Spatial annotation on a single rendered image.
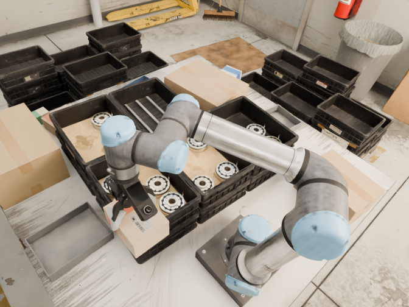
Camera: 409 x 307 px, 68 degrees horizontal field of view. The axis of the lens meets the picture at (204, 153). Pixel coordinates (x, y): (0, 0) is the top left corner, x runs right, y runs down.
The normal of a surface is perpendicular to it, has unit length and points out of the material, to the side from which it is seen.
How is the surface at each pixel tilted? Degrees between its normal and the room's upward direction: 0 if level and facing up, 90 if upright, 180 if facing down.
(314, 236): 87
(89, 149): 0
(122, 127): 0
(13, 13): 90
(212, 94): 0
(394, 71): 90
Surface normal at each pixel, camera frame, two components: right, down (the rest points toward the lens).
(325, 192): -0.11, -0.69
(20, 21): 0.67, 0.57
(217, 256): 0.10, -0.64
